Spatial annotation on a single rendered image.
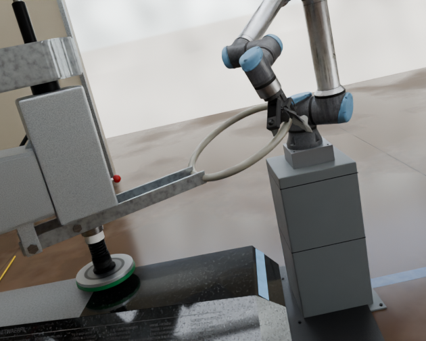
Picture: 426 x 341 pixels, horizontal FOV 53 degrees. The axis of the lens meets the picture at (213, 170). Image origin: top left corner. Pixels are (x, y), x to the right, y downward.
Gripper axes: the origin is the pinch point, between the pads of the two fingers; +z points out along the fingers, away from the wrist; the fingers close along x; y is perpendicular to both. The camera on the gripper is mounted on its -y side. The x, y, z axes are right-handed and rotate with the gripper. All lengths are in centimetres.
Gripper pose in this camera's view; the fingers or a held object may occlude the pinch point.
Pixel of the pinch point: (294, 139)
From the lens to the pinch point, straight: 166.4
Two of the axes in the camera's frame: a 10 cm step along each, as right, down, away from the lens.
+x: -7.5, 1.8, 6.4
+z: 5.3, 7.4, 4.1
